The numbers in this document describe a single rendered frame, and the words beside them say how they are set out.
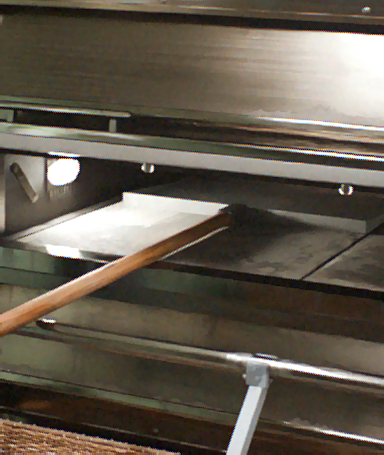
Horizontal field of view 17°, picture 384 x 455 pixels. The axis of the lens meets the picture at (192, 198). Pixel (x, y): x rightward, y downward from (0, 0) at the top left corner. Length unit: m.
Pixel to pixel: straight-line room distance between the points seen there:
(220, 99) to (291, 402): 0.53
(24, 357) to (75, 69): 0.55
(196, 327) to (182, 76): 0.45
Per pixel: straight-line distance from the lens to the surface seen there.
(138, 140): 2.14
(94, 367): 2.43
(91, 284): 2.14
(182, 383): 2.35
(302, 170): 2.03
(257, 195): 3.01
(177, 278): 2.31
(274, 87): 2.18
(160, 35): 2.29
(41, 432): 2.49
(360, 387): 1.83
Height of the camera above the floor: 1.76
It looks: 11 degrees down
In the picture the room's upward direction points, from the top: 2 degrees clockwise
